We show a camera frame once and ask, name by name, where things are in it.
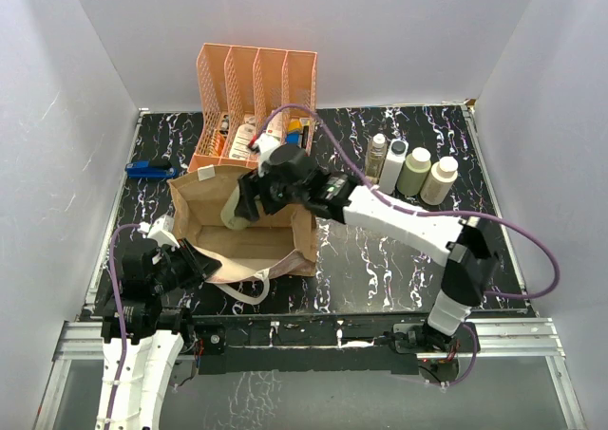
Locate white bottle dark grey cap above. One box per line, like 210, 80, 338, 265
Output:
378, 139, 409, 196

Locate orange items in organizer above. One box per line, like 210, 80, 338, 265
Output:
206, 113, 230, 157

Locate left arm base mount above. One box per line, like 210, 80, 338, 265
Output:
180, 324, 226, 358

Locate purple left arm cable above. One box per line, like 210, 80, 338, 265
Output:
87, 223, 156, 426

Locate yellow blue small boxes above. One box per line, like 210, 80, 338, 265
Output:
285, 118, 311, 148

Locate blue stapler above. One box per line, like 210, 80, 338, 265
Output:
124, 159, 178, 179

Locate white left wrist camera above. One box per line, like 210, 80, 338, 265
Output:
137, 215, 180, 248

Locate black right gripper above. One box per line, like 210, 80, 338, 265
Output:
237, 164, 308, 222

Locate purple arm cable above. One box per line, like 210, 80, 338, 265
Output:
251, 104, 561, 387
87, 223, 156, 426

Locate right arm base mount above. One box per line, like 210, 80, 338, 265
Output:
385, 323, 481, 362

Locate green bottle beige cap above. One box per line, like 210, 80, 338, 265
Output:
420, 157, 459, 206
396, 147, 431, 196
220, 188, 262, 231

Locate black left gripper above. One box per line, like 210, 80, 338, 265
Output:
151, 236, 221, 294

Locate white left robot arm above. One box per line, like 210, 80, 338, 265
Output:
95, 239, 221, 429

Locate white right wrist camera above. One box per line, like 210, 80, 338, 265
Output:
248, 133, 281, 174

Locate white medicine box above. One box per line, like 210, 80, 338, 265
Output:
229, 123, 257, 160

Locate clear bottle amber liquid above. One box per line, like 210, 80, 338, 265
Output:
364, 133, 388, 184

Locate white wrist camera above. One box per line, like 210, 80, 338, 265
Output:
137, 215, 180, 248
248, 133, 281, 174

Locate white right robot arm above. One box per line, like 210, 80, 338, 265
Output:
221, 144, 499, 351

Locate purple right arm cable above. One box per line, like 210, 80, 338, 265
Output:
251, 104, 561, 387

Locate white red small box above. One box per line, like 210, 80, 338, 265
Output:
265, 112, 284, 140

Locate pink plastic file organizer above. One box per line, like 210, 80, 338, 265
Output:
188, 44, 317, 172

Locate brown canvas tote bag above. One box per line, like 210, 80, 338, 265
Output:
168, 165, 317, 305

